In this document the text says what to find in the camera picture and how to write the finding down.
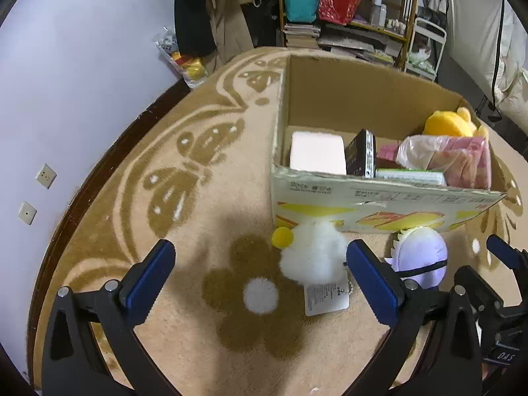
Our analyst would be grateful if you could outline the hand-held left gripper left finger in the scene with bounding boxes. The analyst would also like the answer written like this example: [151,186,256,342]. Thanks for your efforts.
[41,238,182,396]

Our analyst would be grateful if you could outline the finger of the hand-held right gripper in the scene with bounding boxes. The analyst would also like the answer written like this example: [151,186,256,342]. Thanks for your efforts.
[454,266,506,322]
[486,234,528,274]

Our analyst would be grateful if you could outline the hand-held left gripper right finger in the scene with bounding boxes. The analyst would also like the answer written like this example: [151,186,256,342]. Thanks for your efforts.
[342,238,483,396]

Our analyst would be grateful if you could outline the purple plush toy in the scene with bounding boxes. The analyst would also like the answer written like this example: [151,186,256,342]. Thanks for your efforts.
[384,227,449,289]

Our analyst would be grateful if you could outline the white fluffy plush with tag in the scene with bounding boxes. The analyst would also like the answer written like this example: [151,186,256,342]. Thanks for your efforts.
[271,219,351,317]

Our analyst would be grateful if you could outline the printed cardboard box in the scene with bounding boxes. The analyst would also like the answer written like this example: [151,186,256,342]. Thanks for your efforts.
[270,53,509,236]

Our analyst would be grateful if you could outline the pink item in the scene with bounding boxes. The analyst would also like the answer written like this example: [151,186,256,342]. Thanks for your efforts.
[377,135,493,190]

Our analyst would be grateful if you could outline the green tissue pack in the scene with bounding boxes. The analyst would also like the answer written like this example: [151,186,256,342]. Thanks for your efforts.
[375,168,448,187]

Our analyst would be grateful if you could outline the black tissue pack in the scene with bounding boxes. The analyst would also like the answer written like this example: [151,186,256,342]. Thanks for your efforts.
[344,129,378,179]

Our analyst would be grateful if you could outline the pink and yellow plush toy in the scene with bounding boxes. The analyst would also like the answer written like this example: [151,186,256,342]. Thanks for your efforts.
[421,106,489,139]

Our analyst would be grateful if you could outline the beige patterned blanket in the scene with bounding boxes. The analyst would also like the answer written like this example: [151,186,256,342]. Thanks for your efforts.
[33,45,528,396]

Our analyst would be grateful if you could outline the clear bag of toys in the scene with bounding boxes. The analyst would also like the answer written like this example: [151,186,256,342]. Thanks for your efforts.
[154,27,209,89]

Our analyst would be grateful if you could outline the cream padded coat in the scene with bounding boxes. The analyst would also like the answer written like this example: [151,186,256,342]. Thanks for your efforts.
[447,0,528,110]

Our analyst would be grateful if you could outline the pile of papers and magazines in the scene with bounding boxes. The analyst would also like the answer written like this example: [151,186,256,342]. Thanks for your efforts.
[317,22,403,67]

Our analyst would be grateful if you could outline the white trolley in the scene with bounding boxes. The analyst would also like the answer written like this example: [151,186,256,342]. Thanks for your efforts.
[404,16,448,83]

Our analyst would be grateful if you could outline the wooden shelf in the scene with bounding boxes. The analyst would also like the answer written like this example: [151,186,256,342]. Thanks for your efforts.
[276,0,421,71]

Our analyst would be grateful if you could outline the stack of books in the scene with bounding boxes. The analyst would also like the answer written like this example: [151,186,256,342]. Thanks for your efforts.
[282,22,321,48]

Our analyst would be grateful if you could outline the beige trousers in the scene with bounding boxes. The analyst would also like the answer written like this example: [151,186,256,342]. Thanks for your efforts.
[205,0,256,75]

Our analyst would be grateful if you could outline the black hanging coat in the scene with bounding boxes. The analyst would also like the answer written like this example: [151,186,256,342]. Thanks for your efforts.
[173,0,217,56]

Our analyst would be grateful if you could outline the group of cosmetic bottles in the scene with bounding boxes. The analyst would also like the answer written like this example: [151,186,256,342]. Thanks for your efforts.
[369,0,407,34]

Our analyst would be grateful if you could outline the black hanging garment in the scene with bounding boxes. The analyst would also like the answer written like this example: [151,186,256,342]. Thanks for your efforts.
[243,0,285,48]

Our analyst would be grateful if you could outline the white wall socket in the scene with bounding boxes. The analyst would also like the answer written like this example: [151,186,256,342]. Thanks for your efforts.
[36,164,57,189]
[17,201,38,225]

